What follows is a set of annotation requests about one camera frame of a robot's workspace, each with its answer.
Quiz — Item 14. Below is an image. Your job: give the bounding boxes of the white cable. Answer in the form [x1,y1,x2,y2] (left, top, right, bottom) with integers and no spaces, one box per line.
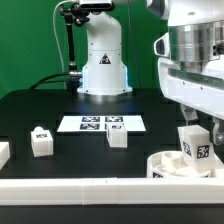
[52,0,75,73]

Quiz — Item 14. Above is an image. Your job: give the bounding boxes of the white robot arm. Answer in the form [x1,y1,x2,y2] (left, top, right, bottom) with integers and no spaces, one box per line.
[80,0,224,145]

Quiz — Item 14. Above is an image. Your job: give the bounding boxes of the white front barrier wall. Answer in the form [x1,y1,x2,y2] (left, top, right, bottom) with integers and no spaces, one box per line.
[0,178,224,205]

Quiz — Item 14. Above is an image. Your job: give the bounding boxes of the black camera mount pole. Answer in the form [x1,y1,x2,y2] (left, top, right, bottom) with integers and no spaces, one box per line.
[60,3,89,91]

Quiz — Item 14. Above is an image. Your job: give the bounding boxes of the white left barrier block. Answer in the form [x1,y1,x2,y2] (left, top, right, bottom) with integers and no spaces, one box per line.
[0,142,10,170]

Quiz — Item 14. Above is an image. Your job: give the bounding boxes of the black cables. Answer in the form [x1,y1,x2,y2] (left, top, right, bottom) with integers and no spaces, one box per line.
[29,73,83,90]

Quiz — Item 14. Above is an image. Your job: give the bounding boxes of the black camera on mount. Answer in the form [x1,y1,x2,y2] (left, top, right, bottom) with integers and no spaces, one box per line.
[80,0,113,10]

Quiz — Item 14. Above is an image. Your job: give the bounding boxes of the white marker sheet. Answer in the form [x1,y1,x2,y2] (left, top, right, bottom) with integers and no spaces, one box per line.
[57,115,146,133]

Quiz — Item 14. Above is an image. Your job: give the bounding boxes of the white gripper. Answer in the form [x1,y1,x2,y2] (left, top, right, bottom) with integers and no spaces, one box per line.
[158,58,224,145]

